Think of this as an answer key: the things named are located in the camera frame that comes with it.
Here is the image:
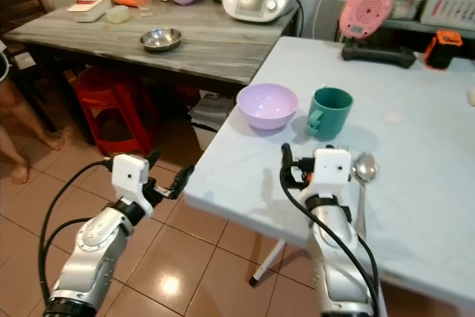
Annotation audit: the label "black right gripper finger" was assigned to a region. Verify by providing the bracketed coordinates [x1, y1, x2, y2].
[280, 142, 297, 186]

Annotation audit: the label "large purple plastic bowl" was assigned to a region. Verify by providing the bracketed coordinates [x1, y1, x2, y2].
[236, 82, 300, 131]

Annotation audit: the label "steel spoon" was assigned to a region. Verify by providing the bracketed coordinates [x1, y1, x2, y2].
[352, 151, 379, 241]

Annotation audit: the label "teal plastic mug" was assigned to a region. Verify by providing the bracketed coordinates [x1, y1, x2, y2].
[307, 86, 354, 142]

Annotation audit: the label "white bin with grey bag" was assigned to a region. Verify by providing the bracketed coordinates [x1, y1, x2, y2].
[189, 92, 239, 151]

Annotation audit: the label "red plastic stool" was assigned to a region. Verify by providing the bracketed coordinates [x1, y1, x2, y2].
[72, 68, 157, 157]

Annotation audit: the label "white metal table leg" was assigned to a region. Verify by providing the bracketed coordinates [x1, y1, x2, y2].
[249, 238, 287, 287]

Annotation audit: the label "steel bowl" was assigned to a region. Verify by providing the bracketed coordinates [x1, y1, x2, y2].
[140, 27, 184, 53]

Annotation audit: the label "black stand base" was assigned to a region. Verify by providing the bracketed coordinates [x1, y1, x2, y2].
[341, 41, 418, 71]

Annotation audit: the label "person's bare legs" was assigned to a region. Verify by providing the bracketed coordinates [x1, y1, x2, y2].
[0, 50, 65, 186]

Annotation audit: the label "pale green small container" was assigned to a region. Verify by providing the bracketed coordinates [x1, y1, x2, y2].
[106, 4, 131, 25]

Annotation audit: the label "white rectangular container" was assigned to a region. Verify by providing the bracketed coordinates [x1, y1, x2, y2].
[67, 0, 117, 24]

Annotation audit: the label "pink round kitchen scale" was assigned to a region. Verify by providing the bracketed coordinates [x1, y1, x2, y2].
[339, 0, 394, 40]

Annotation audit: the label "orange and black device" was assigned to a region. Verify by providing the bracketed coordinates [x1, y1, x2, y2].
[424, 30, 465, 72]

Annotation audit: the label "clear plastic storage box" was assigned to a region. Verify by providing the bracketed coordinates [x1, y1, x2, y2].
[334, 0, 428, 22]

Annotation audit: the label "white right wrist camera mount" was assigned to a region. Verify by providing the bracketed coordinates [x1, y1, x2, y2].
[311, 148, 353, 198]

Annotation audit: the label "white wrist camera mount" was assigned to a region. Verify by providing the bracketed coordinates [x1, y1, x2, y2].
[311, 148, 353, 198]
[111, 154, 152, 211]

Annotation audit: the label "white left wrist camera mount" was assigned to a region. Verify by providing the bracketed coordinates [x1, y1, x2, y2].
[111, 154, 152, 211]

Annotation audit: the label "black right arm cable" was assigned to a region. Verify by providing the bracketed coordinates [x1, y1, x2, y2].
[280, 171, 384, 317]

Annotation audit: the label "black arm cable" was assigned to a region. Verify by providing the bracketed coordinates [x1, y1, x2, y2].
[280, 171, 384, 317]
[39, 159, 114, 307]

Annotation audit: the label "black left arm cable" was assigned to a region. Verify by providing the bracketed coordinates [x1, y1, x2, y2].
[39, 159, 114, 307]

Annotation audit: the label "white power cable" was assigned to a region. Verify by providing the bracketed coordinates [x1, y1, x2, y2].
[310, 0, 340, 37]

